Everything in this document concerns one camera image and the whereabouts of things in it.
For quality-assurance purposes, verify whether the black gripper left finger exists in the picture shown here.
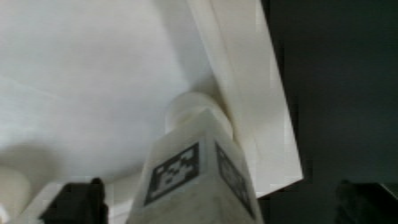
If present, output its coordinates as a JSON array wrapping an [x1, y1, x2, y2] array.
[[39, 178, 108, 224]]

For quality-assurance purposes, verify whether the white leg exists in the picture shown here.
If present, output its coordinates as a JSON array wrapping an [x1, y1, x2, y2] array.
[[126, 92, 265, 224]]

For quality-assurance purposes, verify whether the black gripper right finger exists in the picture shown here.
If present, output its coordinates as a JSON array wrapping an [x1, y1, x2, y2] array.
[[334, 180, 398, 224]]

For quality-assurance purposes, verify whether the white square tabletop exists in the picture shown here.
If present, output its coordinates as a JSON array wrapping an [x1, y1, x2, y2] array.
[[0, 0, 304, 224]]

